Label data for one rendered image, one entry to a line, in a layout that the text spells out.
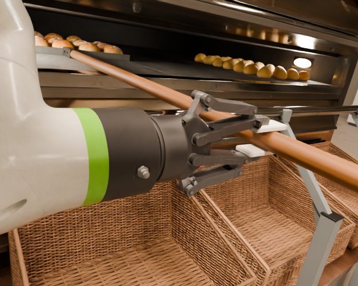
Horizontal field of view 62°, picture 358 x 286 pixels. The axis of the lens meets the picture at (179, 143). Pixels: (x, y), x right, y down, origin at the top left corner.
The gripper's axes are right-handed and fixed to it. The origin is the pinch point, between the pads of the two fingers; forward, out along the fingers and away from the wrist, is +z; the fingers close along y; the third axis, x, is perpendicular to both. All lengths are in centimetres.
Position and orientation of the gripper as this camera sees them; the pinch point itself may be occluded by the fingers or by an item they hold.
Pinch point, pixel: (262, 137)
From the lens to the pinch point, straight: 46.2
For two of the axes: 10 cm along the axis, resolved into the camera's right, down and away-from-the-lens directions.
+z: 8.0, -0.8, 5.9
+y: -1.5, 9.3, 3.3
